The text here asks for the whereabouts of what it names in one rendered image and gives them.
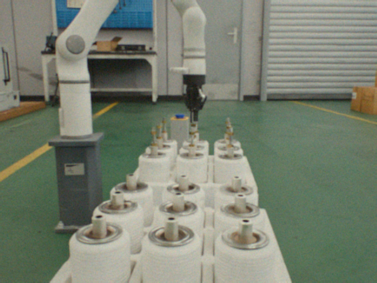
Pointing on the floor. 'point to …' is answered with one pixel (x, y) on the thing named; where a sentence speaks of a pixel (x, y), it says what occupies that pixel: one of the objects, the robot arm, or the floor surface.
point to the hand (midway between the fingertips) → (194, 117)
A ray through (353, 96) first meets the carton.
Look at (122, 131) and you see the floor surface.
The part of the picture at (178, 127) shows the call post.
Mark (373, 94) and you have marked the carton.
